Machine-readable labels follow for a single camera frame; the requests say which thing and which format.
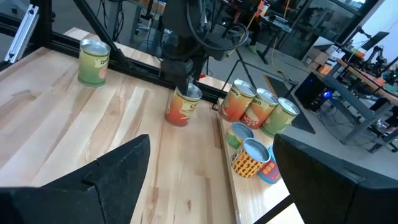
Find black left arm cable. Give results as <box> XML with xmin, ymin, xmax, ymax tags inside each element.
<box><xmin>185</xmin><ymin>0</ymin><xmax>250</xmax><ymax>52</ymax></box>

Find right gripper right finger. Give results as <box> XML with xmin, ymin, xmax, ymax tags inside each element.
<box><xmin>272</xmin><ymin>133</ymin><xmax>398</xmax><ymax>224</ymax></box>

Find silver aluminium extrusion bar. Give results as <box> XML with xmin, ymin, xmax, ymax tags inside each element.
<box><xmin>4</xmin><ymin>4</ymin><xmax>40</xmax><ymax>64</ymax></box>

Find black tripod stand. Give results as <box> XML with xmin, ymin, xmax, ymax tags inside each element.
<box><xmin>220</xmin><ymin>48</ymin><xmax>282</xmax><ymax>91</ymax></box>

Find brown cardboard box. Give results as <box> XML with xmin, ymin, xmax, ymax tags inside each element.
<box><xmin>301</xmin><ymin>45</ymin><xmax>331</xmax><ymax>74</ymax></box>

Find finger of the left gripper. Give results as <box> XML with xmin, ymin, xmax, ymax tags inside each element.
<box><xmin>174</xmin><ymin>77</ymin><xmax>191</xmax><ymax>96</ymax></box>

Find person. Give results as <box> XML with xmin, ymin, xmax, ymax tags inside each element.
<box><xmin>247</xmin><ymin>17</ymin><xmax>261</xmax><ymax>54</ymax></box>

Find tall orange corn can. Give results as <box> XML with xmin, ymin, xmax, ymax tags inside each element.
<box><xmin>164</xmin><ymin>82</ymin><xmax>203</xmax><ymax>128</ymax></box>
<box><xmin>239</xmin><ymin>87</ymin><xmax>279</xmax><ymax>130</ymax></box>

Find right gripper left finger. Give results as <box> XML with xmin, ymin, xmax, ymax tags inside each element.
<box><xmin>0</xmin><ymin>133</ymin><xmax>152</xmax><ymax>224</ymax></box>

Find small orange patterned can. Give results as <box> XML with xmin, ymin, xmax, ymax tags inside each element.
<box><xmin>230</xmin><ymin>138</ymin><xmax>271</xmax><ymax>179</ymax></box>

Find black computer box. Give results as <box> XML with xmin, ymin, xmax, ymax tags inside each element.
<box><xmin>294</xmin><ymin>72</ymin><xmax>328</xmax><ymax>110</ymax></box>

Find tall green can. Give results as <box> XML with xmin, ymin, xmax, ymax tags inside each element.
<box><xmin>260</xmin><ymin>96</ymin><xmax>301</xmax><ymax>138</ymax></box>
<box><xmin>76</xmin><ymin>38</ymin><xmax>111</xmax><ymax>87</ymax></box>

